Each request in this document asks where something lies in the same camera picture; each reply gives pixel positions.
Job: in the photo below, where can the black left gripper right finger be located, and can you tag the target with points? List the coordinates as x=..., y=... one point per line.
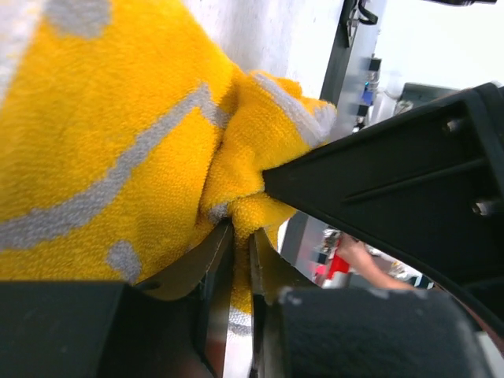
x=302, y=330

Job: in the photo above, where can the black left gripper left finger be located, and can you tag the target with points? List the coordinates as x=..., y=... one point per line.
x=173, y=324

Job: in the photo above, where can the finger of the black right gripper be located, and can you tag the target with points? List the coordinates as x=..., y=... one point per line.
x=425, y=186

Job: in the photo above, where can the grey yellow towel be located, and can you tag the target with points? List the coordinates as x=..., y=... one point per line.
x=127, y=134

